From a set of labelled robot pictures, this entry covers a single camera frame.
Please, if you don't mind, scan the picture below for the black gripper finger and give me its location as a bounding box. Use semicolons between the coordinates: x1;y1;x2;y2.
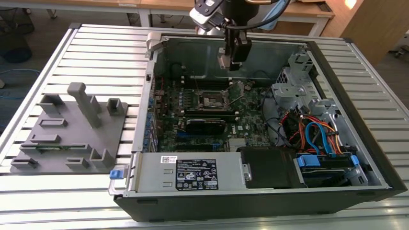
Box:
222;28;237;58
227;35;251;72

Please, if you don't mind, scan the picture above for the silver square CPU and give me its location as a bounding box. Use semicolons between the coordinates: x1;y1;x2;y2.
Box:
217;46;231;70

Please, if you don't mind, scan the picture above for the metal socket cover frame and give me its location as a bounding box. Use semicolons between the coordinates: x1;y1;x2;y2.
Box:
223;80;246;107

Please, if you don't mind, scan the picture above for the black RAM slot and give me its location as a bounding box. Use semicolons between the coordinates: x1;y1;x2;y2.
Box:
183;76;231;81
183;83;231;89
183;111;238;115
183;109;235;113
183;79;231;83
183;81;231;85
183;114;239;118

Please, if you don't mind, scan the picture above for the CPU socket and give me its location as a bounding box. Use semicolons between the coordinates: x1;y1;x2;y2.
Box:
195;89;234;112

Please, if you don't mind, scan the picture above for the black expansion slot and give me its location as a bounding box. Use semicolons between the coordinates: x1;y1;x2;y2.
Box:
174;137;214;142
174;143;215;152

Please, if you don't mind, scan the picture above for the silver metal drive cage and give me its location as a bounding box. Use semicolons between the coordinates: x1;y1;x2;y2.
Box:
270;53;339;116

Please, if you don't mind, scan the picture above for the grey case latch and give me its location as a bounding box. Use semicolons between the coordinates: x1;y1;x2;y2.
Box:
143;32;162;60

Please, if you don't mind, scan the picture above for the green motherboard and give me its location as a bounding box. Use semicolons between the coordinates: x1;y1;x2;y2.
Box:
151;78;275;153

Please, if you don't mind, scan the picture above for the graphics card with fan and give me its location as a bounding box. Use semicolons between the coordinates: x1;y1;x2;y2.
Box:
183;118;227;135

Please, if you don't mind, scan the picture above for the silver finned heatsink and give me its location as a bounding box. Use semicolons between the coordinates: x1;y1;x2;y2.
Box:
229;138;249;148

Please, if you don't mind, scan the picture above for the wooden cabinet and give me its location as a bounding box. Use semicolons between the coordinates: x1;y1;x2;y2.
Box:
329;0;409;66

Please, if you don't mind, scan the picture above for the black plastic shroud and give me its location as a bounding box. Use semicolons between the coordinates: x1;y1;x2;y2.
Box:
237;146;307;190

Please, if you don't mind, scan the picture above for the blue disk carrier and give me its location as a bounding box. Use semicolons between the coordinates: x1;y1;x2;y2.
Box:
295;154;359;168

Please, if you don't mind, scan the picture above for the black rating label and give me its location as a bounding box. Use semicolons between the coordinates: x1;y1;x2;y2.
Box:
174;158;218;192

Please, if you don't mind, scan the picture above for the silver power supply unit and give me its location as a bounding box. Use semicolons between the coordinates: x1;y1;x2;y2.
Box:
122;151;249;195

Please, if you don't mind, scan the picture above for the black hard disk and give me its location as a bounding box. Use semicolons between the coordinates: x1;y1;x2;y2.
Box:
299;167;351;188

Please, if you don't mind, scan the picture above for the grey parts rack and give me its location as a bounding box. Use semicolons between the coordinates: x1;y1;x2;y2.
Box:
9;82;129;173

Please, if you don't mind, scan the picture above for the black PC case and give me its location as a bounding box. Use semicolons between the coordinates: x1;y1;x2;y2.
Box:
107;32;407;223

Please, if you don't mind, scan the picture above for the black bin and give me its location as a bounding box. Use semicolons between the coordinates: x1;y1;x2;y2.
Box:
0;7;34;64

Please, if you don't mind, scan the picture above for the green RAM stick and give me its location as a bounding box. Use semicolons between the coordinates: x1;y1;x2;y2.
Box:
33;143;87;152

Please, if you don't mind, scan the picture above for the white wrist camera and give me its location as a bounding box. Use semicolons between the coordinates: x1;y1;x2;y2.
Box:
189;0;223;26

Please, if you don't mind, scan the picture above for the wooden desk white frame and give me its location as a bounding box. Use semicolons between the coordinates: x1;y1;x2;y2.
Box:
0;0;150;27
139;0;335;37

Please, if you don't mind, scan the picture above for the blue wire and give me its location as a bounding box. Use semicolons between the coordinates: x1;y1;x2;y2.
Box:
303;121;337;158

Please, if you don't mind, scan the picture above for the orange wire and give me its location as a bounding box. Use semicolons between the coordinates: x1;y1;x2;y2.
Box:
298;115;349;155

